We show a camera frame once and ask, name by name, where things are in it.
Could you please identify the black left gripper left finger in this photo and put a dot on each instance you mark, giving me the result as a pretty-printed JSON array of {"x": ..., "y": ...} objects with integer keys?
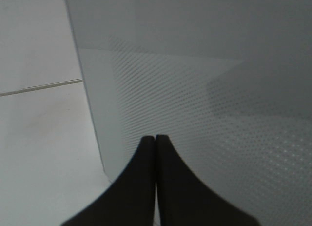
[{"x": 130, "y": 199}]

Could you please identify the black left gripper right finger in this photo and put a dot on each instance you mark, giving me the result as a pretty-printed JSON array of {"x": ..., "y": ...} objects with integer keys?
[{"x": 184, "y": 200}]

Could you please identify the white microwave door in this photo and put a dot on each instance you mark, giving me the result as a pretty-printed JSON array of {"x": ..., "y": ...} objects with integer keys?
[{"x": 229, "y": 81}]

